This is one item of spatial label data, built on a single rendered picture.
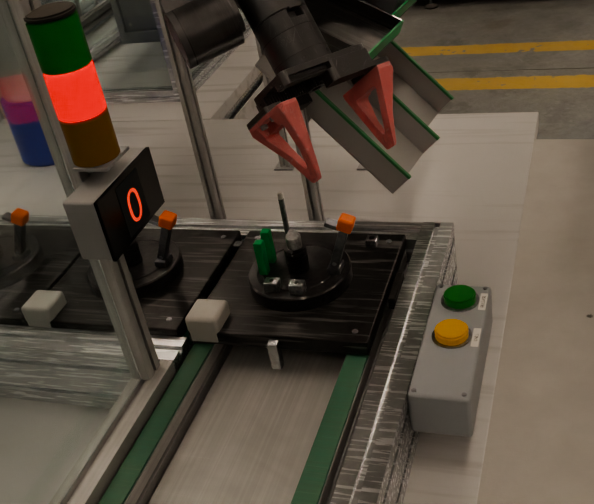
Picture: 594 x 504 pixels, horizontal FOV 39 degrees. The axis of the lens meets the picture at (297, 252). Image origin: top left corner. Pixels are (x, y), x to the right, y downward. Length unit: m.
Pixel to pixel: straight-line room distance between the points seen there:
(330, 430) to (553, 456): 0.26
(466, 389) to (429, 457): 0.11
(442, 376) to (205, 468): 0.29
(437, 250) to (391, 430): 0.34
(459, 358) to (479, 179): 0.61
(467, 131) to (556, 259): 0.48
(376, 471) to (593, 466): 0.26
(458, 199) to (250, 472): 0.70
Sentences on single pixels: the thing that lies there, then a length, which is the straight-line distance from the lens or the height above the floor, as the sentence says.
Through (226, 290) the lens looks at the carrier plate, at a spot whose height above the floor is 0.97.
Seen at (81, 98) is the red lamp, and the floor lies 1.33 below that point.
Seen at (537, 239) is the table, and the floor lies 0.86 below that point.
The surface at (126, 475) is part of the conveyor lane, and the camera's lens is 0.97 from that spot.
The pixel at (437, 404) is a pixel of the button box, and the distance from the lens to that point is 0.96.
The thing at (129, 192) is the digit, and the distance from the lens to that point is 0.90.
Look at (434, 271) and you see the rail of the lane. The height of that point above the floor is 0.96.
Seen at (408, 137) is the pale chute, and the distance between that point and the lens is 1.36.
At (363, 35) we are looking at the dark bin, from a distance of 1.25.
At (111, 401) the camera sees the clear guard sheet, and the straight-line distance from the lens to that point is 1.00.
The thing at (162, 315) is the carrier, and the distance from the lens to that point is 1.14.
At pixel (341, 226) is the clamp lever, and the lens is 1.05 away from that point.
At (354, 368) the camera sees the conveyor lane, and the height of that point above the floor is 0.95.
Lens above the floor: 1.61
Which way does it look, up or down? 33 degrees down
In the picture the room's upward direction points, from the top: 11 degrees counter-clockwise
